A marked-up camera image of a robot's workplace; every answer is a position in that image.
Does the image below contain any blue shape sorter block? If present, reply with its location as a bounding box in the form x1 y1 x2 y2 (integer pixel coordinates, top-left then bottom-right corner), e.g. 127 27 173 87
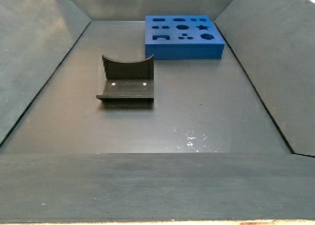
145 15 225 60

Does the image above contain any black curved cradle holder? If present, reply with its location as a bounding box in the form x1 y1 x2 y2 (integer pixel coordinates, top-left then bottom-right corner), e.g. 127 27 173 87
96 56 153 101

